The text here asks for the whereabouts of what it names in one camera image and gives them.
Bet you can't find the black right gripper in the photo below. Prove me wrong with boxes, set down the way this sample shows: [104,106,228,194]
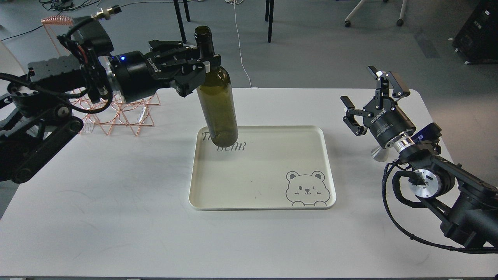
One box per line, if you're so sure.
[341,66,416,148]

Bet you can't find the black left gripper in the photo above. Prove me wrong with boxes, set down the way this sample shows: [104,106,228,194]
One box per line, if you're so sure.
[113,40,221,103]

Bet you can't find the dark green wine bottle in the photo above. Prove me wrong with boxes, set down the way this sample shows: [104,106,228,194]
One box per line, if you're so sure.
[195,26,238,148]

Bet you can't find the steel double jigger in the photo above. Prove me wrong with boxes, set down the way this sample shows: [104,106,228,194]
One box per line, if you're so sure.
[370,146,389,162]

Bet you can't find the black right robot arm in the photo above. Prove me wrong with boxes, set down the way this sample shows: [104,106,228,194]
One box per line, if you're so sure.
[341,66,498,254]

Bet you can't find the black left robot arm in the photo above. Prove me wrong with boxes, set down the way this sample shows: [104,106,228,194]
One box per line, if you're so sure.
[1,5,221,183]

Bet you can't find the white office chair base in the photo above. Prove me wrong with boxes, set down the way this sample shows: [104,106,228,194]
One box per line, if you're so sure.
[344,0,409,27]

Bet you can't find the black table legs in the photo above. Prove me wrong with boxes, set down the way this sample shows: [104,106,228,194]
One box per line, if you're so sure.
[173,0,275,44]

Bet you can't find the cream bear serving tray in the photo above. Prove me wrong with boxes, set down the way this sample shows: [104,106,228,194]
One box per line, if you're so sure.
[189,126,337,210]

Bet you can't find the black equipment case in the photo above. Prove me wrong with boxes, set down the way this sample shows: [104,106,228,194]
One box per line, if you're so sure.
[452,0,498,65]

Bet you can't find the white chair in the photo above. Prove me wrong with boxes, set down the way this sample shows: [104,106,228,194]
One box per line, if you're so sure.
[0,41,25,76]

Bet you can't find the white floor cable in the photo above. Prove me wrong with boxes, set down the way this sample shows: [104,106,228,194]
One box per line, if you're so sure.
[226,0,259,89]

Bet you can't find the copper wire bottle rack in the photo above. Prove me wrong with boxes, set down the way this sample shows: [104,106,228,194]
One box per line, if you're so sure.
[41,15,161,136]

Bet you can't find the black floor cables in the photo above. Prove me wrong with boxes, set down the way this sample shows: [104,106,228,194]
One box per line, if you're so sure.
[0,0,102,41]

